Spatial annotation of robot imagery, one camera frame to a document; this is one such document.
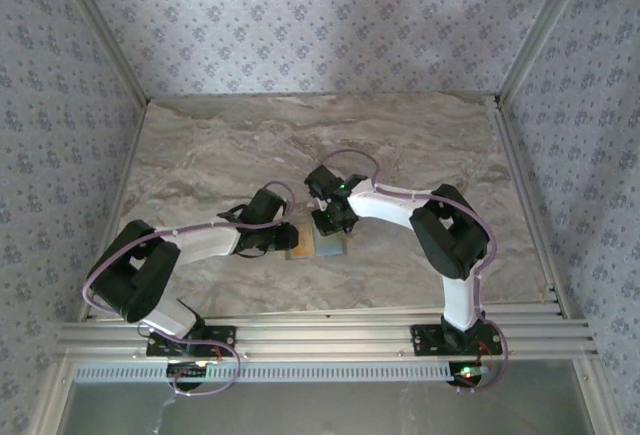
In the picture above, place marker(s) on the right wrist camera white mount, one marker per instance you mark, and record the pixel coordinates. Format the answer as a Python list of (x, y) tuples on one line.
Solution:
[(318, 203)]

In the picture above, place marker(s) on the aluminium side rail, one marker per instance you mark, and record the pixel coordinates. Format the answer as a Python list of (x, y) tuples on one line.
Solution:
[(522, 180), (128, 155)]

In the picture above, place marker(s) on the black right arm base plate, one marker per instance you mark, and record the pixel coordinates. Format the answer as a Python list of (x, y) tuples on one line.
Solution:
[(425, 345)]

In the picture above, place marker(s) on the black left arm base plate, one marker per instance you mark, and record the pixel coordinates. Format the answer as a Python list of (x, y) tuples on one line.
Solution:
[(225, 332)]

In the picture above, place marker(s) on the black controller board green light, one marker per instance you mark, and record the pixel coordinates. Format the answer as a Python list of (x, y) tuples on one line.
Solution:
[(467, 372)]

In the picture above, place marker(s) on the aluminium frame leg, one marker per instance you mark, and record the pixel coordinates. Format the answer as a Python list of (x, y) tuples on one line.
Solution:
[(597, 405), (52, 405)]

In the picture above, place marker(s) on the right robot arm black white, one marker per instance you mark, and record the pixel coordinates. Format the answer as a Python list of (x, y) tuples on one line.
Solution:
[(450, 240)]

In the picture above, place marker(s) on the aluminium corner post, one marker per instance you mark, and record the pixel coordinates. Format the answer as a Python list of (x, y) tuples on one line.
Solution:
[(104, 30), (543, 30)]

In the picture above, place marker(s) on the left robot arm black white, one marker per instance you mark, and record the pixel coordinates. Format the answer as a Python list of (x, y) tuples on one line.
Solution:
[(145, 275)]

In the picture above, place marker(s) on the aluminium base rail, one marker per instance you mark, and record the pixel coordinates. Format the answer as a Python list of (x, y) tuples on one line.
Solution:
[(325, 335)]

